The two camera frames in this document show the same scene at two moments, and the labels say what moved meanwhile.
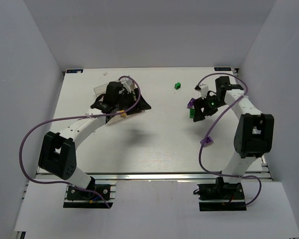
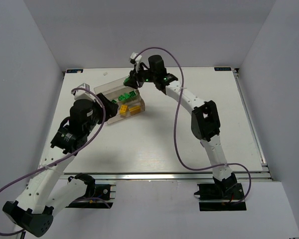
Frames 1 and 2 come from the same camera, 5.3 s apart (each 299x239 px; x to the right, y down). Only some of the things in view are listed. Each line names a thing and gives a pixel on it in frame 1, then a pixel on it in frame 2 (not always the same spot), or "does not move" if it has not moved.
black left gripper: [129, 100] to [105, 107]
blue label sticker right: [222, 68] does not move
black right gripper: [204, 106] to [135, 76]
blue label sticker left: [74, 71] does not move
